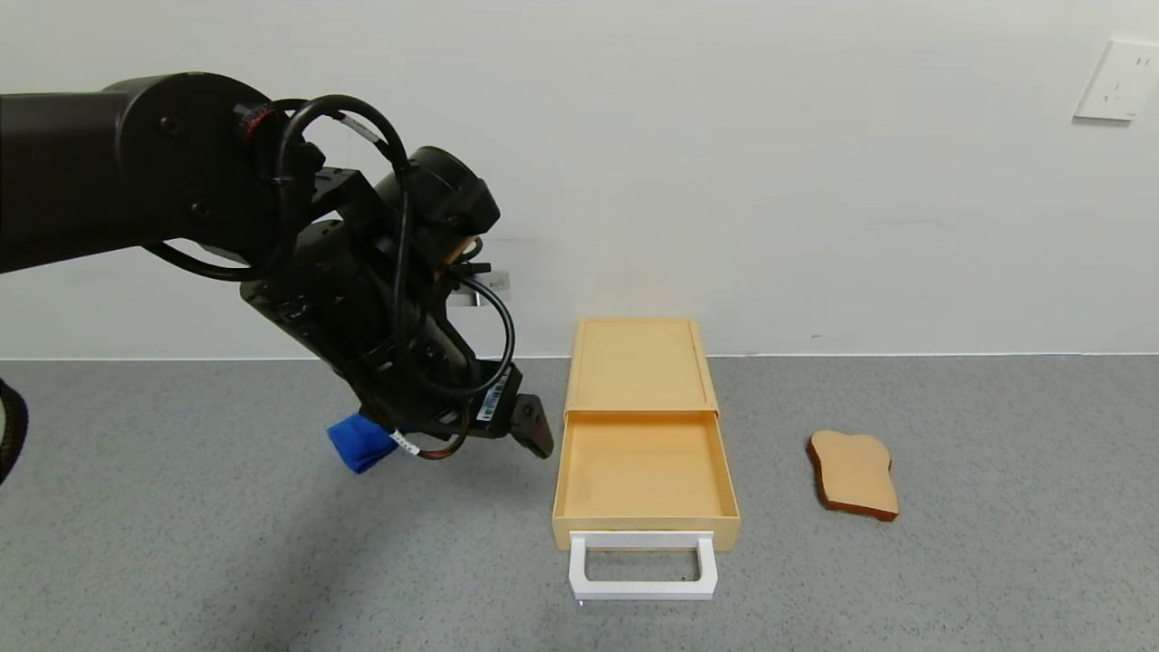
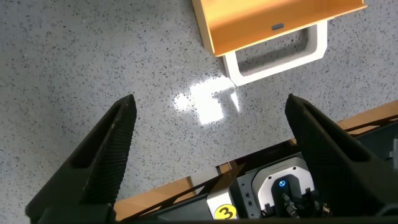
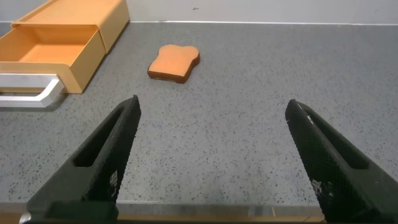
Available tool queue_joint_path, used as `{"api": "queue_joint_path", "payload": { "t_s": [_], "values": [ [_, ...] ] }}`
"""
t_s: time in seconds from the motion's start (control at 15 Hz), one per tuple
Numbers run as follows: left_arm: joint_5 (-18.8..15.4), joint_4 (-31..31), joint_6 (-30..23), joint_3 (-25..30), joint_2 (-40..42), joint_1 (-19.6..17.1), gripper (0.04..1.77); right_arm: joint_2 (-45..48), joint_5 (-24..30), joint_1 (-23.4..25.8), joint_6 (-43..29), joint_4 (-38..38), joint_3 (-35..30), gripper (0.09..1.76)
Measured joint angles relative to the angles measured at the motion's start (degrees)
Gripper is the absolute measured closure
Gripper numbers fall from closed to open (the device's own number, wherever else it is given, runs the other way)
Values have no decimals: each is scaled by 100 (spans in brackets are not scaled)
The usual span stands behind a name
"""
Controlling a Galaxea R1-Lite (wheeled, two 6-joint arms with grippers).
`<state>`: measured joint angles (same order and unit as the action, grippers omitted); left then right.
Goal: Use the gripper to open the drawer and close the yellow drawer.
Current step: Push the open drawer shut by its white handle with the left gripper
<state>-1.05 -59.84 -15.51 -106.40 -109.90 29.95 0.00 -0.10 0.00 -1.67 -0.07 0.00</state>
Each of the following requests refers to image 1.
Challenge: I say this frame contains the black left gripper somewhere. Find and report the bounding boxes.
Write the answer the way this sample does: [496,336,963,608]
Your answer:
[356,302,556,460]

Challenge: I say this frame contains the yellow drawer with white handle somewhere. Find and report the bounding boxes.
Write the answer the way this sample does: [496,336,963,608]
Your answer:
[551,410,742,603]

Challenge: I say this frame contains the blue folded cloth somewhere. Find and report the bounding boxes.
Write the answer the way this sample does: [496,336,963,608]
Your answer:
[327,413,401,475]

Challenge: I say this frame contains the toy bread slice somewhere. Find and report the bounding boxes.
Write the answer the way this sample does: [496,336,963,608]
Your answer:
[807,430,901,523]

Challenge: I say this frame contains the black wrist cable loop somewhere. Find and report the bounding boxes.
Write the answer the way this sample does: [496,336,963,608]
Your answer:
[274,93,518,460]

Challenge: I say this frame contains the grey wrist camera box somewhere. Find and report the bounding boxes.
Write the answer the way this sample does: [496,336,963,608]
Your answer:
[450,267,514,308]

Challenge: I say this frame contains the black arm base cable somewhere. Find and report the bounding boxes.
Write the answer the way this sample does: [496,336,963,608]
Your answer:
[0,378,31,487]

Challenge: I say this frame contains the white wall outlet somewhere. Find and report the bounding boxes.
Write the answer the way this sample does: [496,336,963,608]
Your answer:
[1074,38,1159,122]

